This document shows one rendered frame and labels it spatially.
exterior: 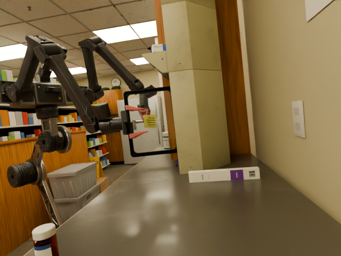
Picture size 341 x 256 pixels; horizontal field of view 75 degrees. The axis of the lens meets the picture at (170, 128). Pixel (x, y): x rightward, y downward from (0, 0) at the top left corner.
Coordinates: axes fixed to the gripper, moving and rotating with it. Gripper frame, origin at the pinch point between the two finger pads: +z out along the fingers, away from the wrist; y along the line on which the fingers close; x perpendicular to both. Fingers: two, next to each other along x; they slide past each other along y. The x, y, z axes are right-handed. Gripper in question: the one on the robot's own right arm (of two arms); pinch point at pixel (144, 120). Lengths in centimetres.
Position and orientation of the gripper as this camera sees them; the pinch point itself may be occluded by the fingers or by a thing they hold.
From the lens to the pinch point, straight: 96.0
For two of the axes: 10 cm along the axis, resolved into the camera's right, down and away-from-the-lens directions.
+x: 1.5, 0.2, 9.9
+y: -1.2, -9.9, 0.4
